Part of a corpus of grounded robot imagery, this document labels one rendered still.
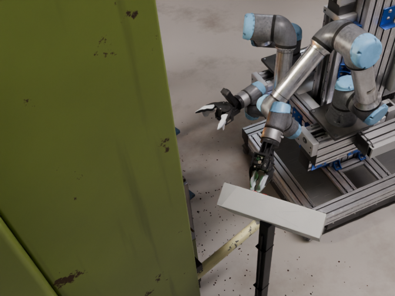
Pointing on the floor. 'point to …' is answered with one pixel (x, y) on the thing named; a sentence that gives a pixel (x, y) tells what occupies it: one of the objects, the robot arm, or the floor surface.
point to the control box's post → (265, 229)
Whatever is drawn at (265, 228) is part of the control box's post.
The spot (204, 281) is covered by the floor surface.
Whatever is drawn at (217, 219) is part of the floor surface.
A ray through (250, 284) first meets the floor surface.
